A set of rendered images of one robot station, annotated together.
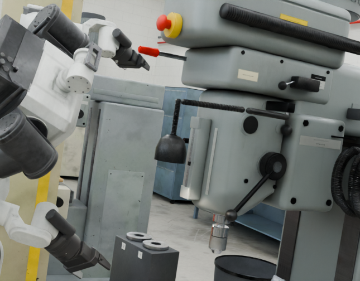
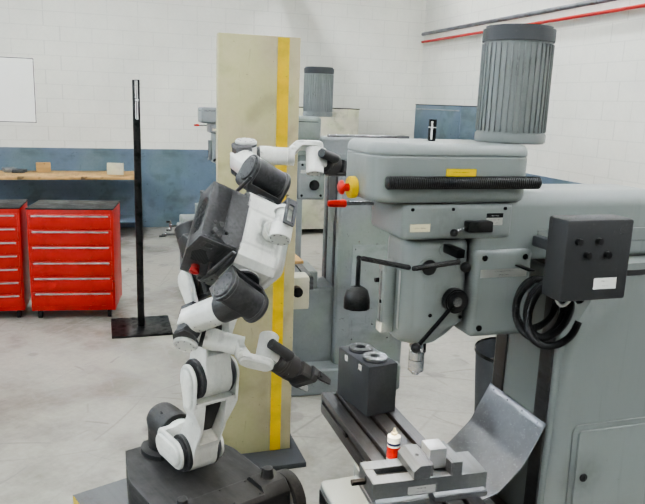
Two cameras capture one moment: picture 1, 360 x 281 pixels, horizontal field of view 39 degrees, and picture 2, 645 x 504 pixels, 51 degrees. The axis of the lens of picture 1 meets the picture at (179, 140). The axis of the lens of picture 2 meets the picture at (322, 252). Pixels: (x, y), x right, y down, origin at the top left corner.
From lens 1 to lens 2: 0.79 m
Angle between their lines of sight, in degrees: 16
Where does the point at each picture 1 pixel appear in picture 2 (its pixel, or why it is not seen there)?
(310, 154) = (492, 285)
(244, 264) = not seen: hidden behind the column
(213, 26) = (381, 194)
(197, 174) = (388, 310)
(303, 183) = (488, 311)
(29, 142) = (243, 297)
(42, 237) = (265, 364)
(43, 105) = (252, 259)
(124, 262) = (347, 373)
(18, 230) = (245, 359)
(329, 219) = not seen: hidden behind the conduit
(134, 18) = (388, 13)
